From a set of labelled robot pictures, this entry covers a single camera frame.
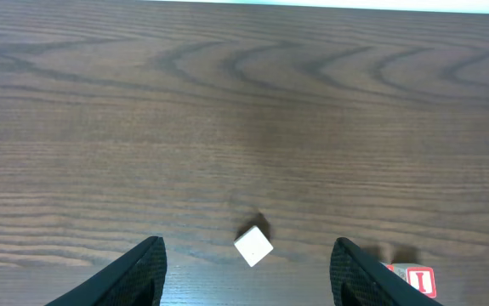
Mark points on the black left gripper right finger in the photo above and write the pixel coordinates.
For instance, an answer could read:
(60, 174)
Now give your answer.
(358, 279)

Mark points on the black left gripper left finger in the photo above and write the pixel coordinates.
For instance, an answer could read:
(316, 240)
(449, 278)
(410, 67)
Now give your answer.
(135, 279)

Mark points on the red letter I block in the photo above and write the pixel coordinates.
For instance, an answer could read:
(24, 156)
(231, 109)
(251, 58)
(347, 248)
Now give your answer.
(422, 278)

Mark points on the plain beige wooden block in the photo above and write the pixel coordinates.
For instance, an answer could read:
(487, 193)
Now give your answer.
(253, 246)

